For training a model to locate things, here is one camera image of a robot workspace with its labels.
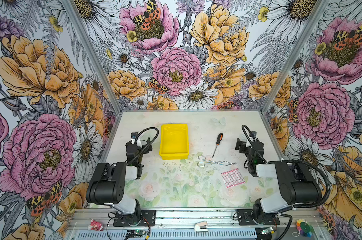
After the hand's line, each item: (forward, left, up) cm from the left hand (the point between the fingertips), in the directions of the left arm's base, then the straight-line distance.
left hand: (142, 142), depth 94 cm
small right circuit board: (-45, -66, -8) cm, 80 cm away
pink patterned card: (-20, -54, -8) cm, 58 cm away
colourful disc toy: (-45, -81, -6) cm, 93 cm away
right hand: (-1, -64, 0) cm, 64 cm away
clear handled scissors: (-10, -38, -9) cm, 40 cm away
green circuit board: (-45, -2, -8) cm, 46 cm away
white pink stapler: (-43, -33, -7) cm, 55 cm away
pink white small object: (-43, +15, -5) cm, 46 cm away
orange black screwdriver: (+7, -51, -7) cm, 52 cm away
